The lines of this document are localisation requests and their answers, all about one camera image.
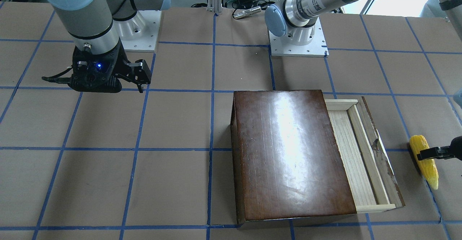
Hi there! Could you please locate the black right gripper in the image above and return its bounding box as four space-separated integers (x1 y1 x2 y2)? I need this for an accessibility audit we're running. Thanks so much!
68 40 152 93

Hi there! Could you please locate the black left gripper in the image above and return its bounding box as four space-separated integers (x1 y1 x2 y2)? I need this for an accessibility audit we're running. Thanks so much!
417 136 462 161

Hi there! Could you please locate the yellow corn cob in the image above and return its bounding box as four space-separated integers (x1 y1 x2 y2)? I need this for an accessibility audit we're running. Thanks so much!
409 135 439 190

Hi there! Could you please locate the light wooden drawer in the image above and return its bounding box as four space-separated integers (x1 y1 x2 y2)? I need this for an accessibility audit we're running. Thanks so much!
325 97 406 213

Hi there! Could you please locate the dark wooden drawer cabinet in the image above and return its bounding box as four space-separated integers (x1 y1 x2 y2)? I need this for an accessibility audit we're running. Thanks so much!
230 90 357 227

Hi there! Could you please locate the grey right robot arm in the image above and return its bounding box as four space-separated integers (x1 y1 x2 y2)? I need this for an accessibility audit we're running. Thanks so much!
42 0 171 93

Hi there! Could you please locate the silver cylindrical tool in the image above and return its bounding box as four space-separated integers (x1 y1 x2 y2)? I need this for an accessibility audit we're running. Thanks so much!
232 6 261 20

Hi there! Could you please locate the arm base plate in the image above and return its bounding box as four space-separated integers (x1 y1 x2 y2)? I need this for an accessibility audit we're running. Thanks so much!
268 18 330 57
114 11 163 53

